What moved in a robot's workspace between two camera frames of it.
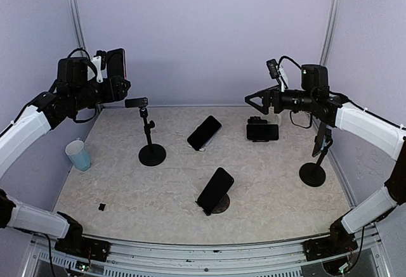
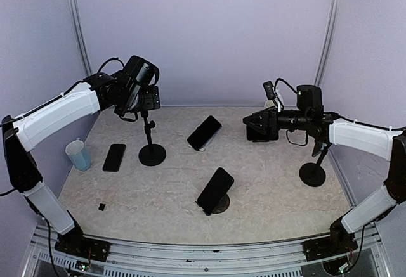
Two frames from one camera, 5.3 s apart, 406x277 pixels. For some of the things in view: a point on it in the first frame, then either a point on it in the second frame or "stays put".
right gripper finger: (264, 109) → (257, 124)
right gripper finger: (262, 93) → (256, 118)
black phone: (202, 135) stays put
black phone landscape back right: (262, 132) stays put
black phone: (215, 191) stays put
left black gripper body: (112, 92) → (151, 101)
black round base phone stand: (221, 206) stays put
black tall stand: (313, 174) stays put
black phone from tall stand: (116, 63) → (114, 159)
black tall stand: (151, 154) stays put
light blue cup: (78, 154) stays put
